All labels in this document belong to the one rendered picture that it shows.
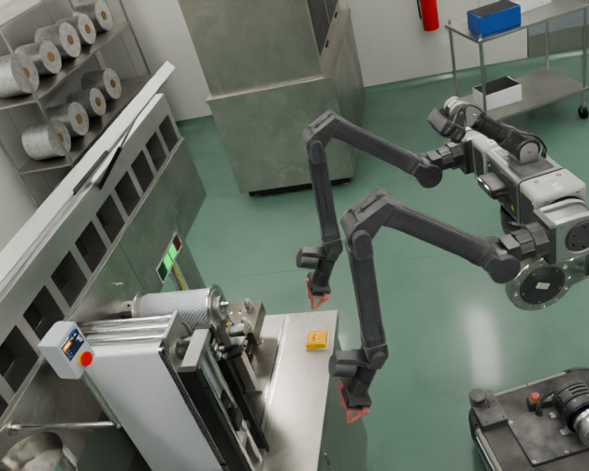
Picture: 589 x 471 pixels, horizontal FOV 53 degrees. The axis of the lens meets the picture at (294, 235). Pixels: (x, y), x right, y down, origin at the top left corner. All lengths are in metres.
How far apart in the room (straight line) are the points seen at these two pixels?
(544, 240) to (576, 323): 1.89
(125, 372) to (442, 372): 1.90
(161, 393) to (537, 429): 1.55
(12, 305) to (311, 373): 0.98
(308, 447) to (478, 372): 1.46
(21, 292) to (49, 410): 0.32
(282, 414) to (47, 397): 0.72
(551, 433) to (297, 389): 1.08
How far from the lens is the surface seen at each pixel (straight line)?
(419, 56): 6.18
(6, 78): 4.90
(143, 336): 1.59
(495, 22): 4.56
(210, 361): 1.57
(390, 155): 1.84
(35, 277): 1.72
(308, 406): 1.98
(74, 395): 1.83
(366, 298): 1.44
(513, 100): 4.96
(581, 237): 1.57
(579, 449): 2.61
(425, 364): 3.21
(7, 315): 1.64
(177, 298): 1.90
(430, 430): 2.97
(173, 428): 1.80
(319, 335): 2.15
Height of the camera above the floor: 2.41
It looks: 34 degrees down
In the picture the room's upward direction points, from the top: 17 degrees counter-clockwise
